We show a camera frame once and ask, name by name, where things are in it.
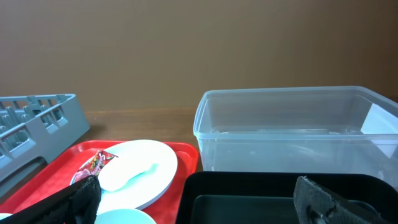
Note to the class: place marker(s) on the clear plastic bin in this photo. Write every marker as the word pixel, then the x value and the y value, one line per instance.
pixel 327 129

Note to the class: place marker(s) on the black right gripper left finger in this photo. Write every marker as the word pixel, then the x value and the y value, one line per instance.
pixel 75 204

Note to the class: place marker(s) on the light blue cup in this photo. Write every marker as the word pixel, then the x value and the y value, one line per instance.
pixel 4 215

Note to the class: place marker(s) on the grey dishwasher rack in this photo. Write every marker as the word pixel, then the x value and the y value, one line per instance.
pixel 35 130

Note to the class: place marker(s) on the light green bowl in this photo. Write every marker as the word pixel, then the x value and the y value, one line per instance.
pixel 124 216

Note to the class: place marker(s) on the light blue round plate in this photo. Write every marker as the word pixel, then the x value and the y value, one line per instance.
pixel 143 190

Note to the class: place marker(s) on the black plastic tray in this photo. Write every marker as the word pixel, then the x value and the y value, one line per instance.
pixel 261 197

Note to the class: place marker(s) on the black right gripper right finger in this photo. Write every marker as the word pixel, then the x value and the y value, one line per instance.
pixel 315 203

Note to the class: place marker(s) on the white napkin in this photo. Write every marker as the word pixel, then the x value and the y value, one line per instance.
pixel 120 170

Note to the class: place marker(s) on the red snack wrapper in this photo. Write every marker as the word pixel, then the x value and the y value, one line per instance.
pixel 93 166

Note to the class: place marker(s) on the red plastic tray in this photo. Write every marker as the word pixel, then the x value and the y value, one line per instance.
pixel 58 175

